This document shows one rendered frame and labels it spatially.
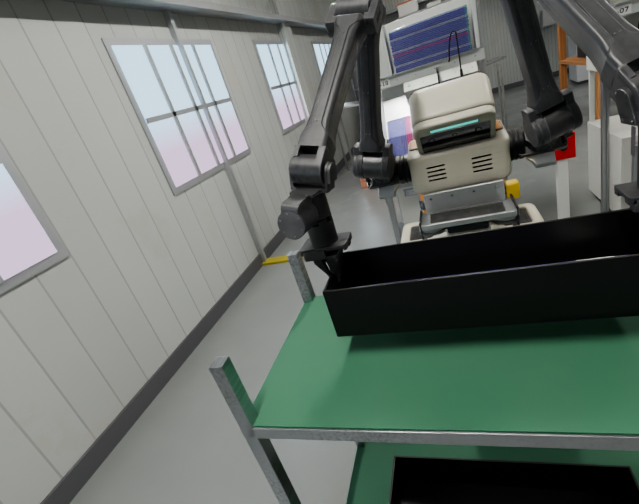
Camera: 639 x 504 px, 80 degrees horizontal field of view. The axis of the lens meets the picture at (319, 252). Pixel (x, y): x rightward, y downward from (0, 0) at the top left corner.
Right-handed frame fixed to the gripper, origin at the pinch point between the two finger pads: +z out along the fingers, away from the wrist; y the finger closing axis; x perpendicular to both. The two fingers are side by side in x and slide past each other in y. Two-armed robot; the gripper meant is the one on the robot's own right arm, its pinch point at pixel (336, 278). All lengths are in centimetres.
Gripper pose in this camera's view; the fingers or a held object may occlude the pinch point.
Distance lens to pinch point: 83.8
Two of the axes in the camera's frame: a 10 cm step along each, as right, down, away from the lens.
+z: 2.8, 8.8, 3.8
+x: 2.6, -4.5, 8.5
